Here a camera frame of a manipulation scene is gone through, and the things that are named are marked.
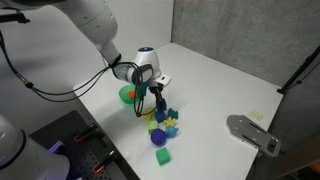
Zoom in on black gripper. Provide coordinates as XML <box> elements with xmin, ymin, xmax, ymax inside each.
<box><xmin>148</xmin><ymin>82</ymin><xmax>168</xmax><ymax>112</ymax></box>

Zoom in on teal foam block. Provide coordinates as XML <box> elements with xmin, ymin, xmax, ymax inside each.
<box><xmin>166</xmin><ymin>107</ymin><xmax>179</xmax><ymax>121</ymax></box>

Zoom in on yellow foam block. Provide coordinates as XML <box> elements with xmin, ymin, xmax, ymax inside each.
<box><xmin>141</xmin><ymin>108</ymin><xmax>156</xmax><ymax>121</ymax></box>

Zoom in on yellow star block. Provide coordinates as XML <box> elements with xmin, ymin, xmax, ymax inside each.
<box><xmin>163</xmin><ymin>116</ymin><xmax>177</xmax><ymax>129</ymax></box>

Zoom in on light green block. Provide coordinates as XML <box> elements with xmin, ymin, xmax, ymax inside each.
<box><xmin>147</xmin><ymin>120</ymin><xmax>159</xmax><ymax>135</ymax></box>

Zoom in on green bowl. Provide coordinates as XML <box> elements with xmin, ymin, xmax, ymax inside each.
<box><xmin>118</xmin><ymin>84</ymin><xmax>138</xmax><ymax>106</ymax></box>

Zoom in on light blue foam block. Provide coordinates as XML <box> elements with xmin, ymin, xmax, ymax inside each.
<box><xmin>164</xmin><ymin>126</ymin><xmax>180</xmax><ymax>139</ymax></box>

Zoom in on green cube block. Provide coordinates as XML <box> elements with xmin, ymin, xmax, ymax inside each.
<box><xmin>155</xmin><ymin>147</ymin><xmax>171</xmax><ymax>166</ymax></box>

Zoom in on purple ball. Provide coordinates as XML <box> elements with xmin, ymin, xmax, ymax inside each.
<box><xmin>150</xmin><ymin>128</ymin><xmax>167</xmax><ymax>147</ymax></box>

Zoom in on black perforated board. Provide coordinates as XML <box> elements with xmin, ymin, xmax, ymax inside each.
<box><xmin>28</xmin><ymin>110</ymin><xmax>141</xmax><ymax>180</ymax></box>

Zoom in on purple lit device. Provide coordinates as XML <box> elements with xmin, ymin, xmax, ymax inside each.
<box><xmin>48</xmin><ymin>140</ymin><xmax>65</xmax><ymax>154</ymax></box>

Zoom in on black tripod pole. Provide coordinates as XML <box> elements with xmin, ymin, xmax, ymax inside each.
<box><xmin>276</xmin><ymin>44</ymin><xmax>320</xmax><ymax>95</ymax></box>

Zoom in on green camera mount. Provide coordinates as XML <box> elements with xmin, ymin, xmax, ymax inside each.
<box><xmin>134</xmin><ymin>82</ymin><xmax>151</xmax><ymax>102</ymax></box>

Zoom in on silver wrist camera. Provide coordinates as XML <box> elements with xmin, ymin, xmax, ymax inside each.
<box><xmin>155</xmin><ymin>74</ymin><xmax>172</xmax><ymax>87</ymax></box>

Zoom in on black clamp orange handle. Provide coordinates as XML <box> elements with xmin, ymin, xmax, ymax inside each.
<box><xmin>92</xmin><ymin>150</ymin><xmax>119</xmax><ymax>175</ymax></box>
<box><xmin>73</xmin><ymin>124</ymin><xmax>99</xmax><ymax>144</ymax></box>

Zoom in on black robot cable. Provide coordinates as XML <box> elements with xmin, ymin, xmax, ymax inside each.
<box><xmin>0</xmin><ymin>29</ymin><xmax>158</xmax><ymax>118</ymax></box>

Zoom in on grey metal bracket plate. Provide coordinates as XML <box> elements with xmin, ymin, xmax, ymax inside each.
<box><xmin>225</xmin><ymin>114</ymin><xmax>282</xmax><ymax>158</ymax></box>

